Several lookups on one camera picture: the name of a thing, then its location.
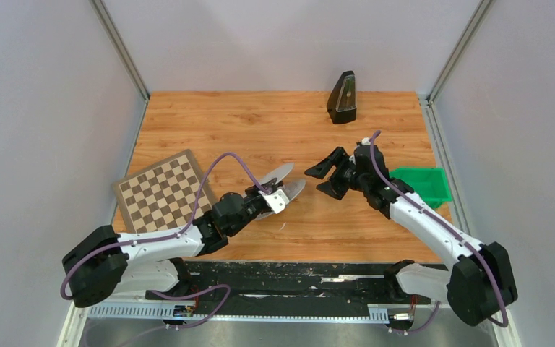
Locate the white plastic cable spool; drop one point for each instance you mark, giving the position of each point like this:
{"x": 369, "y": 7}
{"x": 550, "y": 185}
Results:
{"x": 275, "y": 179}

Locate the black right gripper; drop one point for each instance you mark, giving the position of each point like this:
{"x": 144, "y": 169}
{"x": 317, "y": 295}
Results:
{"x": 338, "y": 158}

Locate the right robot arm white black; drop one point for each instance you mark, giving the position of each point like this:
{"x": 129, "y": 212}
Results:
{"x": 477, "y": 282}

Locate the wooden chessboard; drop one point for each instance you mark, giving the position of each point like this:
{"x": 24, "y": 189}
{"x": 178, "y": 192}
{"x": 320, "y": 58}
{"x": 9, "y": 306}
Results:
{"x": 164, "y": 195}

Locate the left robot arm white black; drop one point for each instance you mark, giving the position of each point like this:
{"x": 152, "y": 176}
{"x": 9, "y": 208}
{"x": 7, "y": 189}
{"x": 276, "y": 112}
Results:
{"x": 105, "y": 262}

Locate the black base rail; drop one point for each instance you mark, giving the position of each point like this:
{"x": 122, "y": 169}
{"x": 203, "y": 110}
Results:
{"x": 330, "y": 291}

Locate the green plastic bin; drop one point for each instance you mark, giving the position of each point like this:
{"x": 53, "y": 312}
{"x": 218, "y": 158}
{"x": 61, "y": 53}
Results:
{"x": 430, "y": 184}

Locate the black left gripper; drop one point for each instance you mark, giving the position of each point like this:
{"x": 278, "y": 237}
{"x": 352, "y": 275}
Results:
{"x": 254, "y": 190}

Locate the black metronome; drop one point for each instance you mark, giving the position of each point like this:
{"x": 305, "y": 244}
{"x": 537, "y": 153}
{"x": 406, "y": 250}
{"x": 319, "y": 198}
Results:
{"x": 342, "y": 103}

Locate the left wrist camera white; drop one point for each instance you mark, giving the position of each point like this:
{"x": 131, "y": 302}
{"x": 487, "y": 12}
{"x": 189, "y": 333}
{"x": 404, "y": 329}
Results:
{"x": 276, "y": 201}

